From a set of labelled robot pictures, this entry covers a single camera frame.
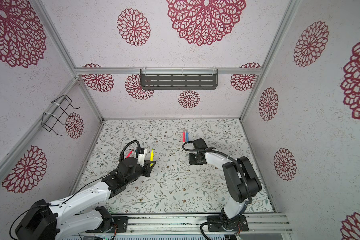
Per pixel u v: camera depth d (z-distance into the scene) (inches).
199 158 27.2
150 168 30.5
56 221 16.2
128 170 24.1
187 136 43.1
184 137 43.2
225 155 22.2
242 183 18.5
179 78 36.5
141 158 28.2
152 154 31.0
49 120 28.7
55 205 17.3
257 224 29.9
